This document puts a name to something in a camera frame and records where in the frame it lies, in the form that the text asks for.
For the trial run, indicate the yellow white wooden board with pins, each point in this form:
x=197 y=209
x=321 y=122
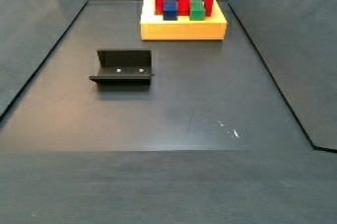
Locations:
x=183 y=29

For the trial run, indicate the green wooden block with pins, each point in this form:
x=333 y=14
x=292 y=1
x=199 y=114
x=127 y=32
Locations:
x=196 y=10

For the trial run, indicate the blue wooden block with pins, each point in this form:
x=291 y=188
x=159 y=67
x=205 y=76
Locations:
x=170 y=10

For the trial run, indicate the black angle bracket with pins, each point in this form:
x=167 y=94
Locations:
x=124 y=65

